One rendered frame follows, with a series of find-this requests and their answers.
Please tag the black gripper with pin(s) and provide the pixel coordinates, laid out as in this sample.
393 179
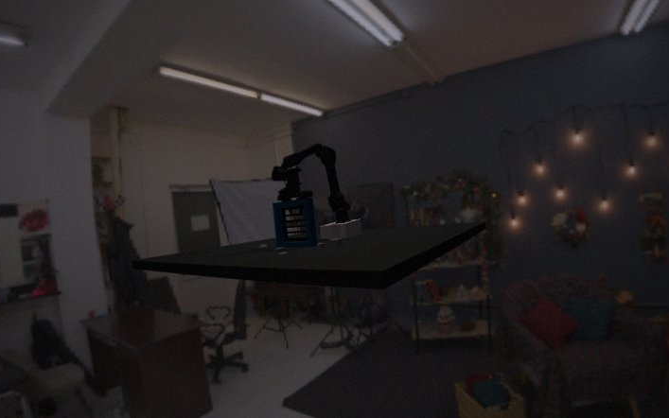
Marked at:
301 194

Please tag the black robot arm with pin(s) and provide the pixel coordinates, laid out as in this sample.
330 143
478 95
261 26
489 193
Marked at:
328 158

